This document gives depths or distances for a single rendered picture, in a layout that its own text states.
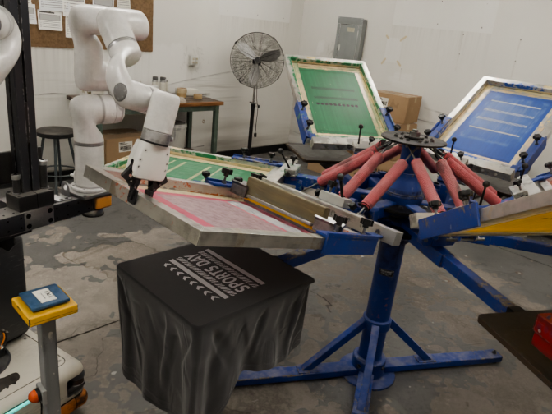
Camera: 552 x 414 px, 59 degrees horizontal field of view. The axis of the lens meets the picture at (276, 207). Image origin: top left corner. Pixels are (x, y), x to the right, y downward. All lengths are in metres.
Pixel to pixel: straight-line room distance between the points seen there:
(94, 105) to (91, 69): 0.11
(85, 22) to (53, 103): 3.78
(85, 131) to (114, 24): 0.39
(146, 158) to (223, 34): 5.07
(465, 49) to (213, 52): 2.85
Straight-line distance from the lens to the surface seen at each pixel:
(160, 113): 1.31
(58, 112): 5.39
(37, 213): 1.67
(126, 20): 1.52
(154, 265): 1.67
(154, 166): 1.34
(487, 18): 5.83
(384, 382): 2.84
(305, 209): 1.67
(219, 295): 1.51
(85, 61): 1.68
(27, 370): 2.39
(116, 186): 1.44
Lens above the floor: 1.72
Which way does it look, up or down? 20 degrees down
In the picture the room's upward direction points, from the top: 6 degrees clockwise
